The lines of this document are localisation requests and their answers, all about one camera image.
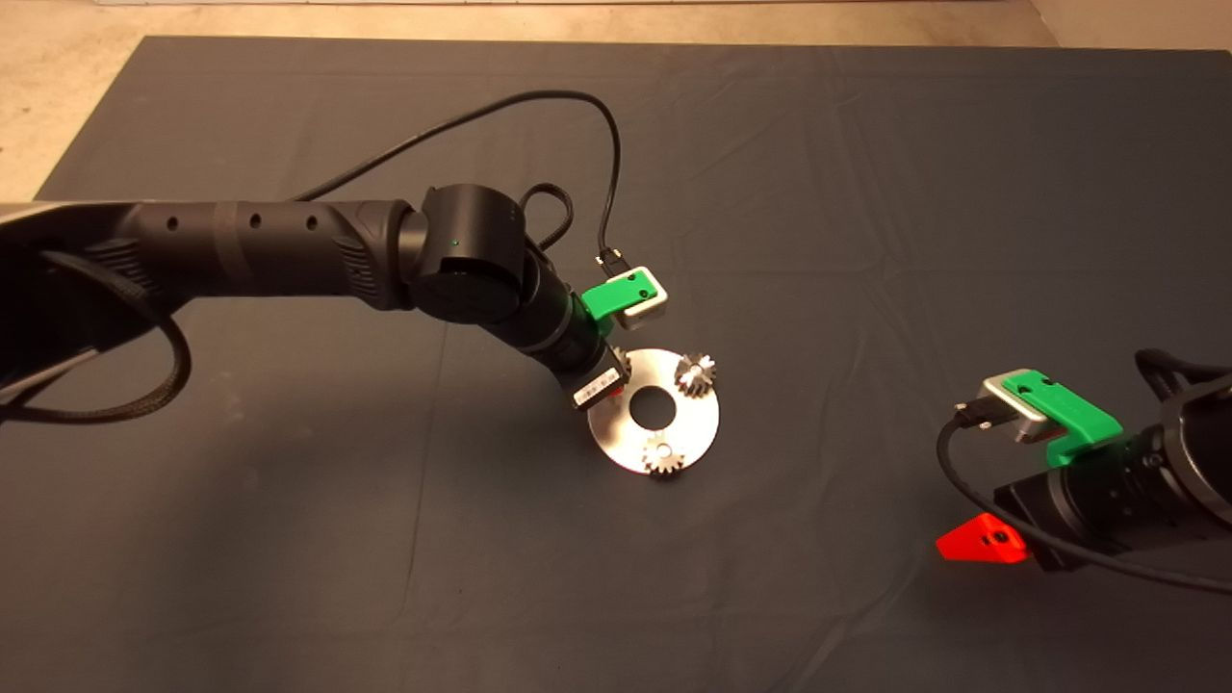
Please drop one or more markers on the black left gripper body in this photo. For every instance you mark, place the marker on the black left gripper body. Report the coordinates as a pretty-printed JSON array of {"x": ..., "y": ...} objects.
[{"x": 587, "y": 366}]

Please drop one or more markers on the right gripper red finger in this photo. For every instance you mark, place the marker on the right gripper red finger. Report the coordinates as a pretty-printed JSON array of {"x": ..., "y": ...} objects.
[{"x": 982, "y": 541}]

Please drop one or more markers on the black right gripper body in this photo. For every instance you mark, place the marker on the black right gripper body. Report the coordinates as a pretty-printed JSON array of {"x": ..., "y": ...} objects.
[{"x": 1107, "y": 505}]

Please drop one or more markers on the small steel planetary gear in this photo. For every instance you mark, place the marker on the small steel planetary gear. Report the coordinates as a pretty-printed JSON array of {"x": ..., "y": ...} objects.
[
  {"x": 695, "y": 374},
  {"x": 622, "y": 366},
  {"x": 663, "y": 456}
]

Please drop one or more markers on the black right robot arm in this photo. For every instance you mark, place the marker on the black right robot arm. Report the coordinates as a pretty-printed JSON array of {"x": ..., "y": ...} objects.
[{"x": 1208, "y": 452}]

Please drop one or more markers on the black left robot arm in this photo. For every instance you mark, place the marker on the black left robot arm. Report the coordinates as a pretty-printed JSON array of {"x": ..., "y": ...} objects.
[{"x": 241, "y": 255}]

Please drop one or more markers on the round metal carrier plate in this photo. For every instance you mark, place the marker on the round metal carrier plate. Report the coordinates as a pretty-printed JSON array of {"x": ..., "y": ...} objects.
[{"x": 693, "y": 428}]

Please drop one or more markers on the dark grey table cloth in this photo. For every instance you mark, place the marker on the dark grey table cloth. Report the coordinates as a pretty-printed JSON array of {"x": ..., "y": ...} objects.
[{"x": 616, "y": 577}]

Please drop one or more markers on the left green camera mount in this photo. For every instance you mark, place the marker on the left green camera mount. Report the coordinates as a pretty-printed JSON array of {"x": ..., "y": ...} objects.
[{"x": 611, "y": 296}]

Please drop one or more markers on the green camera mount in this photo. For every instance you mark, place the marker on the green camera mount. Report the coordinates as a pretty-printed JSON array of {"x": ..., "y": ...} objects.
[
  {"x": 611, "y": 296},
  {"x": 1073, "y": 409}
]

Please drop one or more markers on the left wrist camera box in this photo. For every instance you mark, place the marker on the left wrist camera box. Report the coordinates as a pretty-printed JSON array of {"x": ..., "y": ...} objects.
[{"x": 647, "y": 306}]

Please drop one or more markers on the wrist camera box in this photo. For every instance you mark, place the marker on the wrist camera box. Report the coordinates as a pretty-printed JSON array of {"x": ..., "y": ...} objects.
[
  {"x": 647, "y": 306},
  {"x": 1011, "y": 404}
]

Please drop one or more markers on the right green camera mount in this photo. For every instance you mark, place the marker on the right green camera mount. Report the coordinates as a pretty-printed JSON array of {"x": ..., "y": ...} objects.
[{"x": 1073, "y": 409}]

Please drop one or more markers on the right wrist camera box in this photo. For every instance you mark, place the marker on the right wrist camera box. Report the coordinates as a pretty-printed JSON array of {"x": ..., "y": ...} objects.
[{"x": 1011, "y": 404}]

